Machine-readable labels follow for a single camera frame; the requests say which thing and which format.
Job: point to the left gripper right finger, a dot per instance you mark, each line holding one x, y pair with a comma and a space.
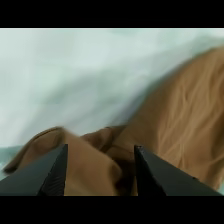
163, 176

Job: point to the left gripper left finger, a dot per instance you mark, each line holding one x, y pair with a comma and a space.
43, 176

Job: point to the brown garment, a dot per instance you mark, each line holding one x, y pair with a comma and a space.
180, 120

